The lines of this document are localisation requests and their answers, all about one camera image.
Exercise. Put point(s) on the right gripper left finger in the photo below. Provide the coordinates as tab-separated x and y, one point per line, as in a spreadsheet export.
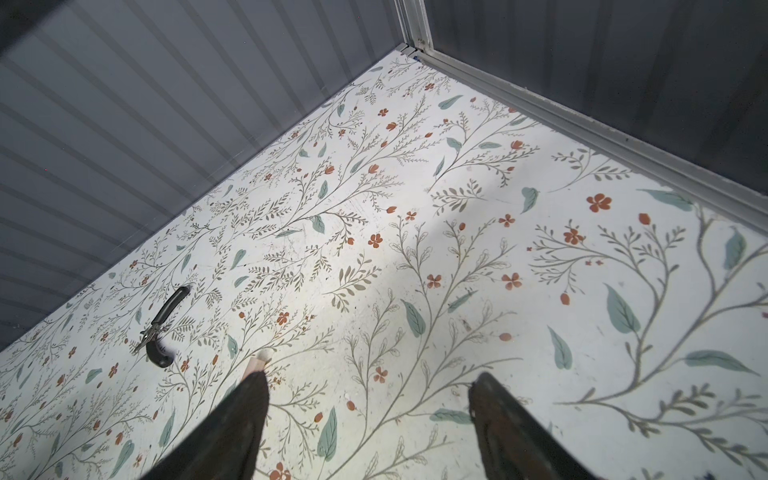
225	445

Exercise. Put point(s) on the black handled pliers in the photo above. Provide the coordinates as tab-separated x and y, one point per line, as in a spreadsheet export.
149	344

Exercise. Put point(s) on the translucent pink pen cap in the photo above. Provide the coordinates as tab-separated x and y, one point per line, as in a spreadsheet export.
257	363

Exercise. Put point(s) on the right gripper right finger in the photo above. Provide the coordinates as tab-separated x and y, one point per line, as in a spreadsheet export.
512	444

